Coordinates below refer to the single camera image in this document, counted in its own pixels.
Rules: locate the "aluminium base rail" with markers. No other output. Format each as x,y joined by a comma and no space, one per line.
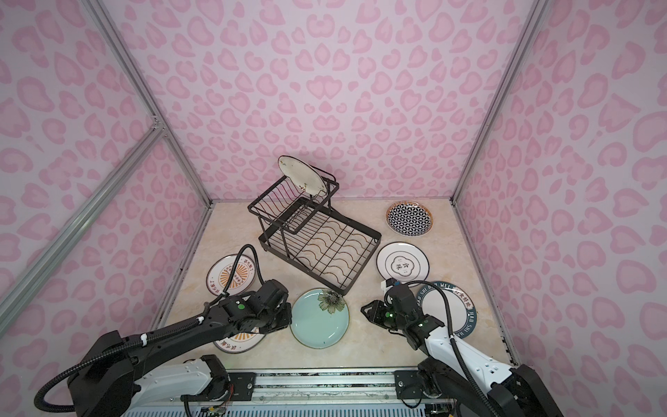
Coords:
180,382

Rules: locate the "black wire dish rack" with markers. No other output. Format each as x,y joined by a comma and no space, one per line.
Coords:
308,233

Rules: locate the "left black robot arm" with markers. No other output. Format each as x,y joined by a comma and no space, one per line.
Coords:
107,382

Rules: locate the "right aluminium corner post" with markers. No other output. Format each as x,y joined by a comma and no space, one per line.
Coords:
529,32

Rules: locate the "left aluminium wall frame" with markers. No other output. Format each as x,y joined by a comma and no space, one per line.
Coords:
34,277

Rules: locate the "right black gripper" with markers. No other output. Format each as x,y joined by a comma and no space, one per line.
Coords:
373,313

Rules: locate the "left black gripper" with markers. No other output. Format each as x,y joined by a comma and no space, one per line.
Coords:
281,311

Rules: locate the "teal plate with flower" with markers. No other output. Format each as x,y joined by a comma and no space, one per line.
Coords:
320,318

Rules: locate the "cream plate red berries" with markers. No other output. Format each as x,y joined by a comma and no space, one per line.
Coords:
302,175

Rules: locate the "navy geometric pattern plate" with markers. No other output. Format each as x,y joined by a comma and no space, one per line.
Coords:
410,219

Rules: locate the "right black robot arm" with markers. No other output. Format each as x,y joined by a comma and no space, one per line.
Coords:
454,368

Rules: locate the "white plate dark lettered rim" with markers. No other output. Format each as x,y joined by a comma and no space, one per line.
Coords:
464,314

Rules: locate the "large orange sunburst plate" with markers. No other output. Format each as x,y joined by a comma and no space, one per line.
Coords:
240,343

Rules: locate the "white plate blue clover outline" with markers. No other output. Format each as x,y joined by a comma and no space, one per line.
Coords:
403,262

